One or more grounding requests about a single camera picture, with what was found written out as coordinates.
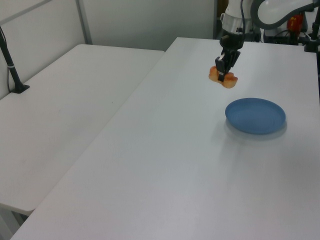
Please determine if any black electronics box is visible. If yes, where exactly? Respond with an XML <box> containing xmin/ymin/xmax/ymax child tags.
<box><xmin>261</xmin><ymin>29</ymin><xmax>306</xmax><ymax>46</ymax></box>

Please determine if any orange bread loaf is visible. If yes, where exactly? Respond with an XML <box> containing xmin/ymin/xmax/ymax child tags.
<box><xmin>208</xmin><ymin>65</ymin><xmax>239</xmax><ymax>89</ymax></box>

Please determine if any blue round plate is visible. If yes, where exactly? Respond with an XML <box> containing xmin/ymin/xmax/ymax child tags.
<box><xmin>224</xmin><ymin>97</ymin><xmax>287</xmax><ymax>136</ymax></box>

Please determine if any red drink bottle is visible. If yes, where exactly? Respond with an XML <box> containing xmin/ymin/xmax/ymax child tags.
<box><xmin>287</xmin><ymin>14</ymin><xmax>305</xmax><ymax>33</ymax></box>

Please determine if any black camera stand with base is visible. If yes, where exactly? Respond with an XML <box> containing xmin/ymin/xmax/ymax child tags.
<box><xmin>0</xmin><ymin>24</ymin><xmax>31</xmax><ymax>95</ymax></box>

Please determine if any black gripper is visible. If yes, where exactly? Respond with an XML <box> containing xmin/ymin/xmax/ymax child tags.
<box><xmin>215</xmin><ymin>31</ymin><xmax>245</xmax><ymax>83</ymax></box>

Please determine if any grey metal partition post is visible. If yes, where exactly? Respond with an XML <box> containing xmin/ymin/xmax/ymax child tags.
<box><xmin>75</xmin><ymin>0</ymin><xmax>94</xmax><ymax>46</ymax></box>

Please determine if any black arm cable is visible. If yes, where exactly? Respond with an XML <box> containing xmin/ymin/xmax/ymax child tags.
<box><xmin>239</xmin><ymin>0</ymin><xmax>249</xmax><ymax>35</ymax></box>

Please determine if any white adjacent table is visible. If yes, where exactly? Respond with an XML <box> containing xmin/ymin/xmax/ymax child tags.
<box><xmin>0</xmin><ymin>43</ymin><xmax>166</xmax><ymax>240</ymax></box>

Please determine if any brown wooden panel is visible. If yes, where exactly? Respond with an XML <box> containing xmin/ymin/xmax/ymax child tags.
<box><xmin>216</xmin><ymin>0</ymin><xmax>230</xmax><ymax>16</ymax></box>

